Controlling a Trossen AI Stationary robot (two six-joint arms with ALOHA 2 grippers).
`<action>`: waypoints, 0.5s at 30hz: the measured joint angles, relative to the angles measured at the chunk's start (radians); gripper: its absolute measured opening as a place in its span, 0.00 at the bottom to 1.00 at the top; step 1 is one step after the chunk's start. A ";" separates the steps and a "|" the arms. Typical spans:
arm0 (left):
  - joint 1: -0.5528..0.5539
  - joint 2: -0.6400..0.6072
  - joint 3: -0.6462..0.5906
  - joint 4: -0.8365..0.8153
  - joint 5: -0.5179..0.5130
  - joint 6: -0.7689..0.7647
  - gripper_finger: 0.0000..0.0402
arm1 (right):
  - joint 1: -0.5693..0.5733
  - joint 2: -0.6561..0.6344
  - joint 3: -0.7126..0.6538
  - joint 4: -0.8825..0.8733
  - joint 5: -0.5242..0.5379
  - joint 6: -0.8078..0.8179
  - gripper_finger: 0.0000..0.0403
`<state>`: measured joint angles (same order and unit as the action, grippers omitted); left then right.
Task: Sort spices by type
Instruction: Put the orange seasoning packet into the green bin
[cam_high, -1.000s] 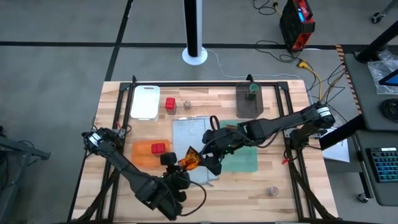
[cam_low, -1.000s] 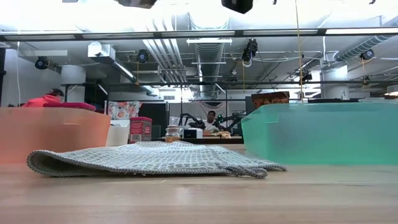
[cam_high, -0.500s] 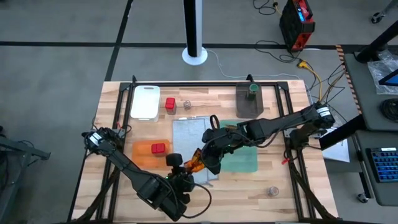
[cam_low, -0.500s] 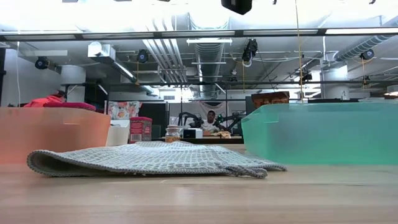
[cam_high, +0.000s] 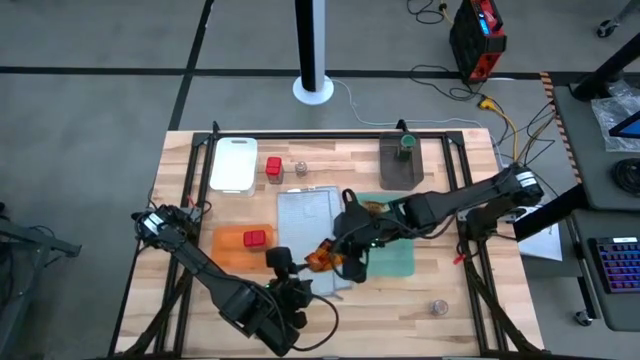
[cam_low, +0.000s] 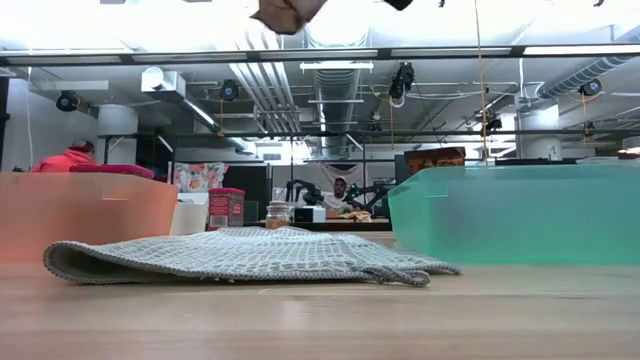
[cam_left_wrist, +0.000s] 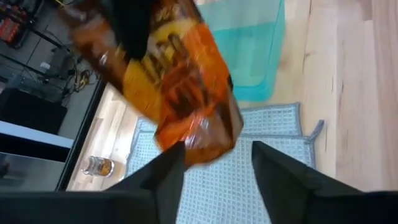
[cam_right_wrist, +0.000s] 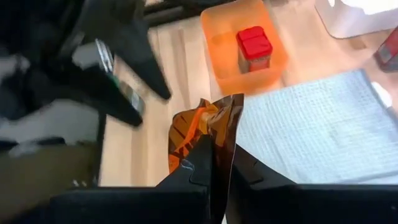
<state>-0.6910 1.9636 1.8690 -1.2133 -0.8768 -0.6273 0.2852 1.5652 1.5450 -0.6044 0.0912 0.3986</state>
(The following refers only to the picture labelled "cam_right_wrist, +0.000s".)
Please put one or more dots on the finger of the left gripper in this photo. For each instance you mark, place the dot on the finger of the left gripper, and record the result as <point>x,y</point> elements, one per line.
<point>143,62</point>
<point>105,96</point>

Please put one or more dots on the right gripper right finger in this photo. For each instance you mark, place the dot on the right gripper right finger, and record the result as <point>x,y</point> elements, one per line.
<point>311,205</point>

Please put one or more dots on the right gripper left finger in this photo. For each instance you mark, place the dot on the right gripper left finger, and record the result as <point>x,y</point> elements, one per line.
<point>140,205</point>

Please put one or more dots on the brown food pieces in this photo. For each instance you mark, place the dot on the brown food pieces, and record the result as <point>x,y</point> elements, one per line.
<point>217,121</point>

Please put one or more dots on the red-lid spice jar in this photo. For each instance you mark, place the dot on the red-lid spice jar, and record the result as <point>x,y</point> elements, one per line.
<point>255,46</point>

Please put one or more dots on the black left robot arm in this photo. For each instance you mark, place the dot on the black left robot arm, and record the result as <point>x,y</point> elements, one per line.
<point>25,87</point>

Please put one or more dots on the orange translucent plastic bin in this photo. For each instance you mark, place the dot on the orange translucent plastic bin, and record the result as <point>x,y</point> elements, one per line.
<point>224,62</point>

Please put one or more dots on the grey waffle dish cloth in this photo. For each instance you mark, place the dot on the grey waffle dish cloth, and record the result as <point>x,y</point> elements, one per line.
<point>311,124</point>

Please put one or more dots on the red cube block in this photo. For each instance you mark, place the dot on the red cube block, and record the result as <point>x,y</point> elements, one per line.
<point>388,53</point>

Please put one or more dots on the white plastic bin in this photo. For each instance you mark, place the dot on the white plastic bin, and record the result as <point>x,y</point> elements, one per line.
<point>348,21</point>

